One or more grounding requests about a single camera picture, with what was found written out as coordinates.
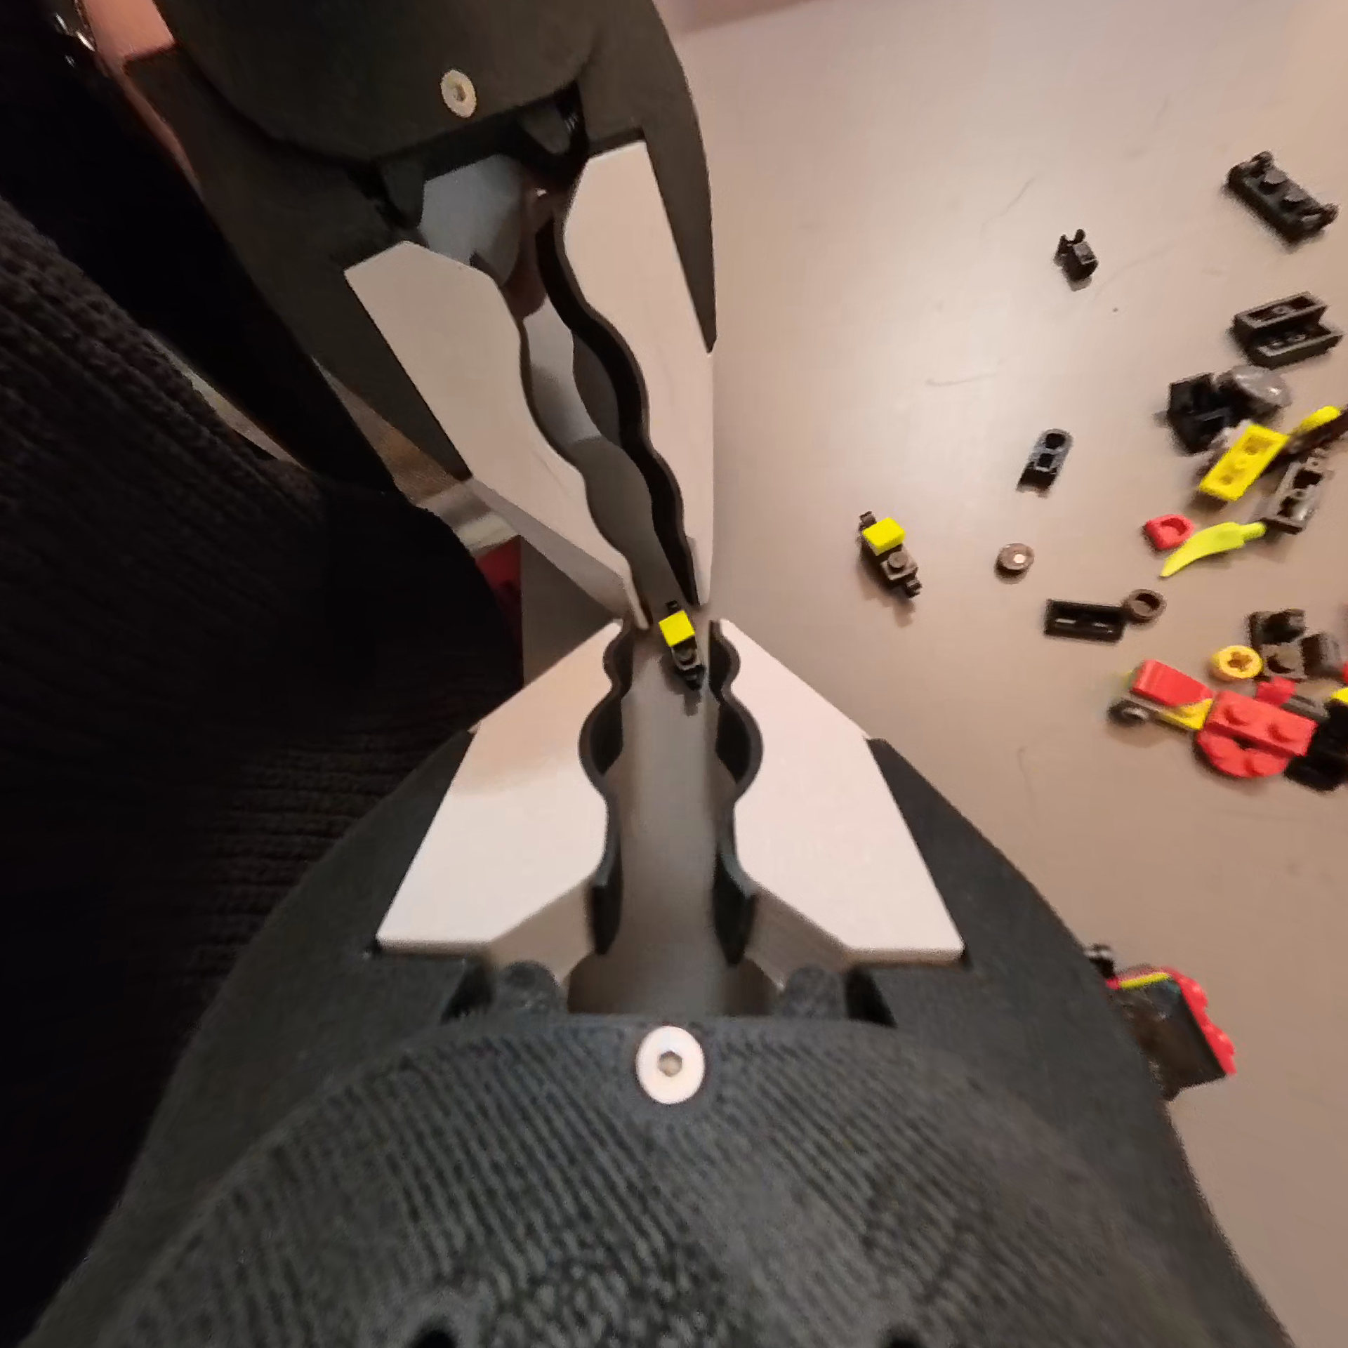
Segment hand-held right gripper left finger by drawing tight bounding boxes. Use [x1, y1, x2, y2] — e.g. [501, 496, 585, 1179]
[374, 621, 641, 1013]

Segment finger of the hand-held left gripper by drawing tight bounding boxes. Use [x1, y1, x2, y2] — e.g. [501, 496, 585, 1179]
[345, 156, 645, 625]
[534, 141, 718, 615]

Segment scattered loose lego pieces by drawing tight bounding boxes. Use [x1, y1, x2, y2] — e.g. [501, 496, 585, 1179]
[1015, 149, 1348, 793]

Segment red printed magazine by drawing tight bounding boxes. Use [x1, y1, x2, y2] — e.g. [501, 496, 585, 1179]
[467, 538, 524, 622]

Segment partly built lego model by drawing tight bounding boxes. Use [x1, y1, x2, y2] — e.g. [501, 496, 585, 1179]
[1083, 942, 1238, 1103]

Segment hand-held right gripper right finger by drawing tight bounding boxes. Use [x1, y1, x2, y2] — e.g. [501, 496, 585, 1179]
[706, 621, 966, 992]

